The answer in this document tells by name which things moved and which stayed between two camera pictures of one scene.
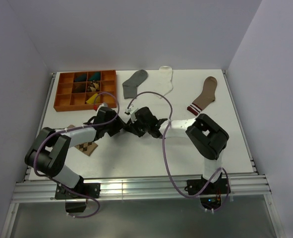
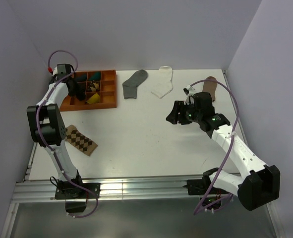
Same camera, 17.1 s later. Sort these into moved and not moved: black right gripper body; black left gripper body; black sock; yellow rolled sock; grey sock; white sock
Moved: black left gripper body; black sock; black right gripper body
Not moved: grey sock; white sock; yellow rolled sock
